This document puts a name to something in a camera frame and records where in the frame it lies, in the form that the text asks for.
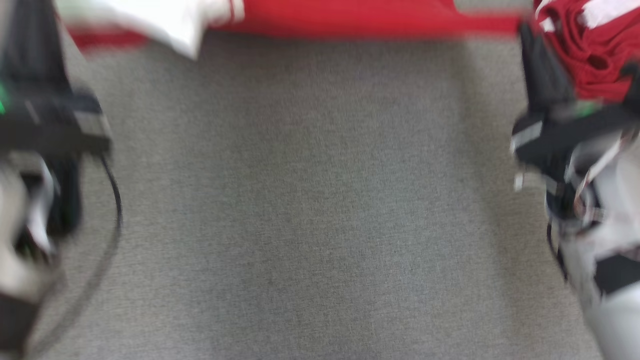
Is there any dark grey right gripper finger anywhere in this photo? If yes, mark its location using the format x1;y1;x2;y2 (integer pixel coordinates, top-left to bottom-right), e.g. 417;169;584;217
517;22;577;117
620;62;640;110

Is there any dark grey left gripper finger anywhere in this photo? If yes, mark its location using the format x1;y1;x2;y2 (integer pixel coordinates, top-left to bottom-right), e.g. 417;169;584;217
0;0;72;97

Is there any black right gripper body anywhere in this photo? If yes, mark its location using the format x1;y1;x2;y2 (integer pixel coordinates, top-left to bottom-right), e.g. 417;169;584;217
510;101;640;177

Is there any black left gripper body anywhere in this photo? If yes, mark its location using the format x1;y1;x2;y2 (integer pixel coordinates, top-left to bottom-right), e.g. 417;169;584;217
0;89;114;162

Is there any red jersey with number print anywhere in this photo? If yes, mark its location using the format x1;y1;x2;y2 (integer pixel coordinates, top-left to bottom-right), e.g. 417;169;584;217
54;0;524;62

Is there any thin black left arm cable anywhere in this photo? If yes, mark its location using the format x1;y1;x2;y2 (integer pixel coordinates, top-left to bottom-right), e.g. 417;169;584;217
27;154;124;357

